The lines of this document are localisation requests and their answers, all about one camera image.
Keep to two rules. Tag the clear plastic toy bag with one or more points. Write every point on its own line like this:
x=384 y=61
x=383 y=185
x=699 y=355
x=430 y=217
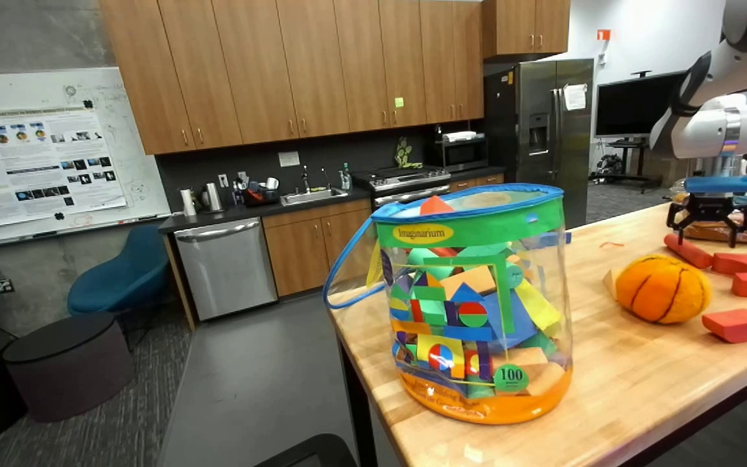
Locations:
x=476 y=294

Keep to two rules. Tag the blue lounge chair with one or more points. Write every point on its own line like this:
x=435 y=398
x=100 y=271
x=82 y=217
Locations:
x=125 y=281

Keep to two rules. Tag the stainless steel refrigerator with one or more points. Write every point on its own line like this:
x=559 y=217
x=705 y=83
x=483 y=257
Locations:
x=539 y=123

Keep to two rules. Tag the lower wooden cabinets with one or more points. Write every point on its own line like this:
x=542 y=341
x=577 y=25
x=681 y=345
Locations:
x=304 y=240

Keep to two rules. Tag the whiteboard with papers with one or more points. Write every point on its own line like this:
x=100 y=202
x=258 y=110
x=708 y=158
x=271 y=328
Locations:
x=70 y=156

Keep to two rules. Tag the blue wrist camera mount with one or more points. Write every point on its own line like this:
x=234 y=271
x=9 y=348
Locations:
x=717 y=185

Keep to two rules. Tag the upper wooden cabinets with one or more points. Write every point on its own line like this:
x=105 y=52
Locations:
x=219 y=73

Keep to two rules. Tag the dark round ottoman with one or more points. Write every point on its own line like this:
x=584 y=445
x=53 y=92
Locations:
x=70 y=367

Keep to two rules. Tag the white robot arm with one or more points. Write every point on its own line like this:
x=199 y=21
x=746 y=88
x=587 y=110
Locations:
x=707 y=121

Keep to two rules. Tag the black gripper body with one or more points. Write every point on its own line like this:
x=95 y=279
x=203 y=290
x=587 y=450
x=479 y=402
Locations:
x=693 y=209

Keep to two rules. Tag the stainless steel dishwasher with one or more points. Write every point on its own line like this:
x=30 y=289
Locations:
x=226 y=266

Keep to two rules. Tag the wooden cabinets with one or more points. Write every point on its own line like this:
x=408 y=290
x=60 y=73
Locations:
x=219 y=73
x=304 y=240

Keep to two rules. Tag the orange plush basketball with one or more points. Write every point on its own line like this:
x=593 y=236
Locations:
x=662 y=289

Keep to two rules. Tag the red foam rectangular block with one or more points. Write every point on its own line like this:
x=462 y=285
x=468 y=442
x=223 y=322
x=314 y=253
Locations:
x=688 y=253

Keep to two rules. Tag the red foam wedge block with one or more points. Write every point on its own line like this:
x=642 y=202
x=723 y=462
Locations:
x=728 y=324

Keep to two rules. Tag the black microwave oven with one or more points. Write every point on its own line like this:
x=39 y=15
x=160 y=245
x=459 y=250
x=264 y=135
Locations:
x=457 y=150

